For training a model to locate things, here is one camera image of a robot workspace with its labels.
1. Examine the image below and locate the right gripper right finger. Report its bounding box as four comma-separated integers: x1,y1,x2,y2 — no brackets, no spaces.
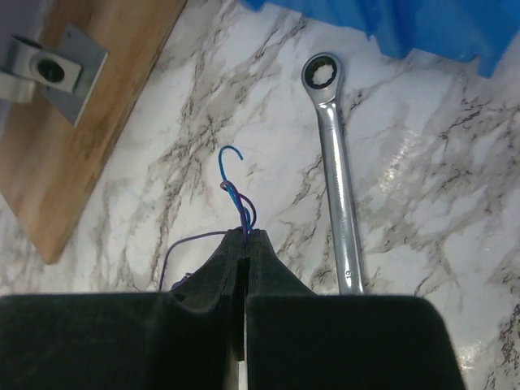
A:
245,230,465,389

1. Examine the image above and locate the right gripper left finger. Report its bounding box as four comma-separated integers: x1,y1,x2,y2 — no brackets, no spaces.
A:
1,229,245,389

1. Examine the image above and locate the wooden board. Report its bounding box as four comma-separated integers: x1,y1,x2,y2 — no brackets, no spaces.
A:
1,1,184,264

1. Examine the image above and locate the silver ratchet wrench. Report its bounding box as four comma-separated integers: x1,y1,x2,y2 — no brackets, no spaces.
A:
301,52,365,295

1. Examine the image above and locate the blue plastic bin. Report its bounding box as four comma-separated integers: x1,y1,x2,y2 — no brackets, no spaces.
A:
239,0,520,78

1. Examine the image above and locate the grey metal stand bracket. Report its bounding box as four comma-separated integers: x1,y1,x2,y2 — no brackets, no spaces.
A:
1,24,109,127

